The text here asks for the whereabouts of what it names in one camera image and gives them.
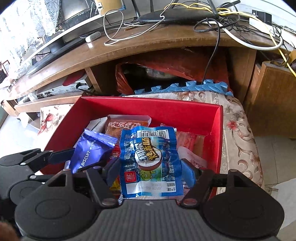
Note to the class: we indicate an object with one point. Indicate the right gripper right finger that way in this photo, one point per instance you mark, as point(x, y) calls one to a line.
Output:
point(199, 182)

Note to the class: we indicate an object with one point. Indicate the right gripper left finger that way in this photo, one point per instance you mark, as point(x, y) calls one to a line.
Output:
point(100, 181)

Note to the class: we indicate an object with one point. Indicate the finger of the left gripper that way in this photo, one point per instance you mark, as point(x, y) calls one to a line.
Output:
point(60, 156)

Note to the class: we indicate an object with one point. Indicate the blue wafer biscuit packet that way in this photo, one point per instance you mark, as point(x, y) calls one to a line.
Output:
point(92, 149)

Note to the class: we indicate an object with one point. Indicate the blue sausage snack packet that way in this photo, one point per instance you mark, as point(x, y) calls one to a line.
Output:
point(150, 165)

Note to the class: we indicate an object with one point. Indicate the orange spicy snack packet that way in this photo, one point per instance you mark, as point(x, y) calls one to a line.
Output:
point(116, 123)

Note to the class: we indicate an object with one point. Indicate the red yellow Trolli packet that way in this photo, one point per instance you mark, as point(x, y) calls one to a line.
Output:
point(115, 187)

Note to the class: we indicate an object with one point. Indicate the white red sachet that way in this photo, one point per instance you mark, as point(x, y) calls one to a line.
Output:
point(195, 160)

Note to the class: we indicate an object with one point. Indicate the pink red cake packet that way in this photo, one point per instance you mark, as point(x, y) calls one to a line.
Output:
point(191, 141)

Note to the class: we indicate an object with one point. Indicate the floral beige table cloth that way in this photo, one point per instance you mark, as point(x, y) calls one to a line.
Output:
point(239, 150)

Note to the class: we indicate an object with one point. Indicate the red cardboard box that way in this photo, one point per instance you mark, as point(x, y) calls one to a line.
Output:
point(200, 118)

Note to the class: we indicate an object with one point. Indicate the silver media player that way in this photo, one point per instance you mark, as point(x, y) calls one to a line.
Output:
point(56, 88)

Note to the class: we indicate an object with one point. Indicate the blue foam mat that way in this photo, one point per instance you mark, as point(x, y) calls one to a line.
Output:
point(207, 85)

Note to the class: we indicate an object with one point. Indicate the white small adapter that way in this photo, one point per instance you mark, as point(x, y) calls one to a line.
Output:
point(93, 37)

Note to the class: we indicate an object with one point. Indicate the white lace cloth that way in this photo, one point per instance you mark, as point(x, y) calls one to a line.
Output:
point(23, 23)

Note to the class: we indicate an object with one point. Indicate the black television monitor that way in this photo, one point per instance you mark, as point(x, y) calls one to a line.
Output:
point(76, 21)

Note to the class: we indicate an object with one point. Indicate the wooden TV stand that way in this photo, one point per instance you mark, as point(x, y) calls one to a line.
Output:
point(175, 48)

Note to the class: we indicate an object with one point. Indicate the white power strip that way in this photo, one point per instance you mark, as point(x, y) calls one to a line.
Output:
point(263, 27)

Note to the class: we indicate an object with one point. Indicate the black wifi router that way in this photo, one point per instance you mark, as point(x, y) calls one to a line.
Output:
point(179, 15)

